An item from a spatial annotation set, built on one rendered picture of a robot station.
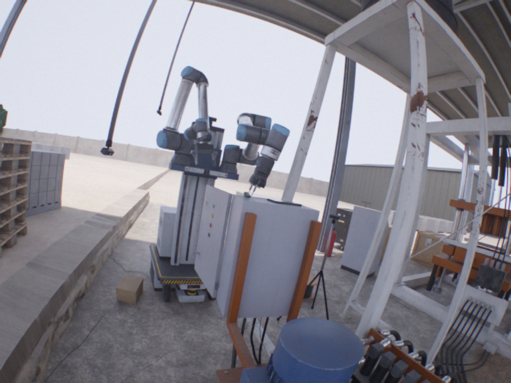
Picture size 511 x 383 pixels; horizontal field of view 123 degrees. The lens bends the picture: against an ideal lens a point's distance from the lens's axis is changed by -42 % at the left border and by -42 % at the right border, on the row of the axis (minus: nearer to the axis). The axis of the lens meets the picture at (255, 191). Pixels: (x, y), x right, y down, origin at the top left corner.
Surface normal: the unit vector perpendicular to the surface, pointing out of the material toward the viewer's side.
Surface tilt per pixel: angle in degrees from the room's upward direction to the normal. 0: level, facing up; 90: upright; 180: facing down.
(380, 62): 90
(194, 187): 90
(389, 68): 90
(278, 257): 90
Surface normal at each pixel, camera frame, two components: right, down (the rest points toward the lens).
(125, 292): 0.20, 0.10
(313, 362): 0.03, -0.91
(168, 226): 0.48, 0.14
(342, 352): 0.18, -0.98
